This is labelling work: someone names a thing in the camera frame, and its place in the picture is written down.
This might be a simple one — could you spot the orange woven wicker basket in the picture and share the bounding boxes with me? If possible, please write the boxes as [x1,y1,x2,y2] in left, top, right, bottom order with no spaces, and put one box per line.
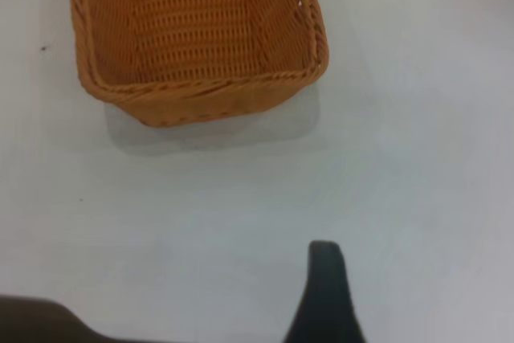
[68,0,330,129]

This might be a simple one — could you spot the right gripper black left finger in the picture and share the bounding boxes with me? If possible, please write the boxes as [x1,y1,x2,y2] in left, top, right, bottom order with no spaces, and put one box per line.
[0,293,121,343]

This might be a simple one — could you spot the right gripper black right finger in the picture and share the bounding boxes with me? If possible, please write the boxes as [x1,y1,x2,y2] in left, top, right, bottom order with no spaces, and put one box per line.
[283,240,365,343]

